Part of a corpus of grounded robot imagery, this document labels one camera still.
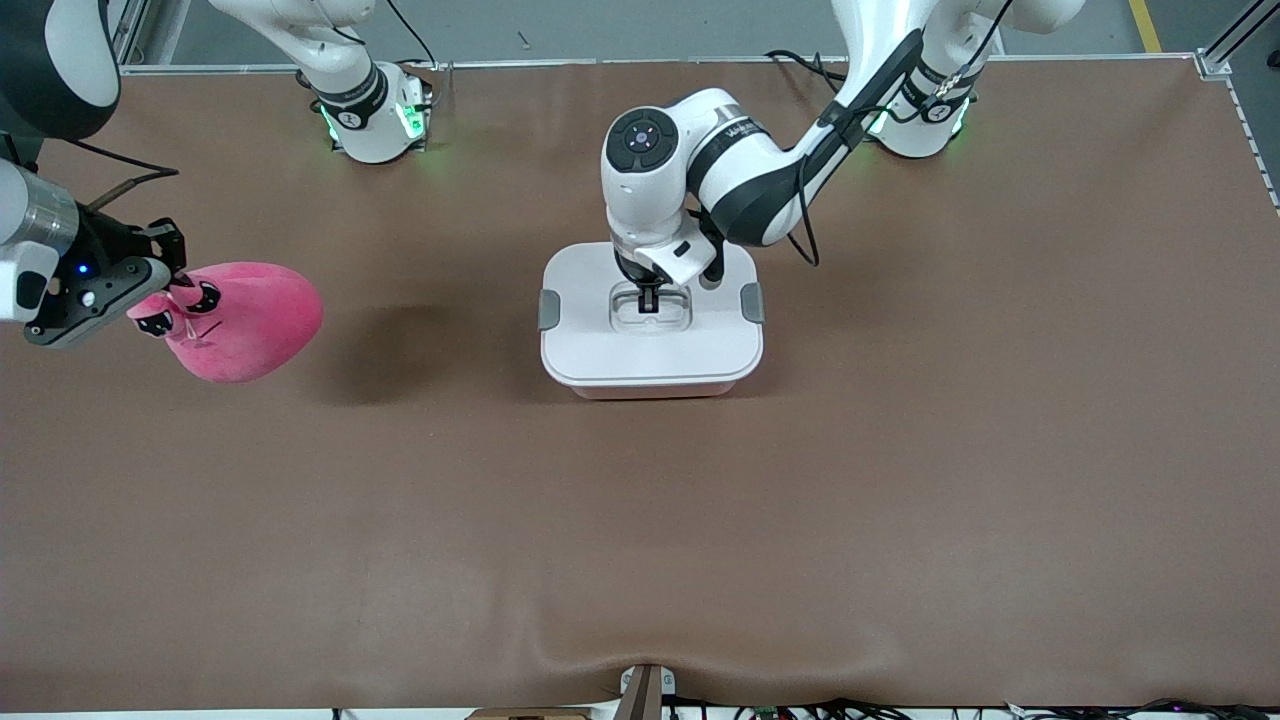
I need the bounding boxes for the black left arm base cable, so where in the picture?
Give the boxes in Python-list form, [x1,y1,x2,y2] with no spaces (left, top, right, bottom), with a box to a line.
[765,48,851,101]

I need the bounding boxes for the black right arm base cable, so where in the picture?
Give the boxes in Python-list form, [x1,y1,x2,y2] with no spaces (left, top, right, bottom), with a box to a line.
[385,0,441,71]

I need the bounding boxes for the aluminium frame profile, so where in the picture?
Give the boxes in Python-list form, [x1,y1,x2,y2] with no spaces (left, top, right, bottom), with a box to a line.
[105,0,151,69]
[1198,0,1280,79]

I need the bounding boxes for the silver table edge rail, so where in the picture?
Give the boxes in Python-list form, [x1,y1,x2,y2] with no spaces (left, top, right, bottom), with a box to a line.
[120,53,1201,77]

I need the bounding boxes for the black arm base cable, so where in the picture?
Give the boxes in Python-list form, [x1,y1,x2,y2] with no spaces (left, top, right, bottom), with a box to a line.
[765,48,851,101]
[385,0,441,71]

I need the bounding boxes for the brown table cover mat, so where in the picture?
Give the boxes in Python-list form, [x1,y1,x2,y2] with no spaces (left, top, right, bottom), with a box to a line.
[0,58,1280,713]

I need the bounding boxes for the pink plush toy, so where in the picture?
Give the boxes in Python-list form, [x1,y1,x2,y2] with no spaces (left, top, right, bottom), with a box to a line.
[126,262,324,384]

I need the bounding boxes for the white box lid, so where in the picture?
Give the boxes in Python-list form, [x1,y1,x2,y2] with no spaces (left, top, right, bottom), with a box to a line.
[539,242,766,389]

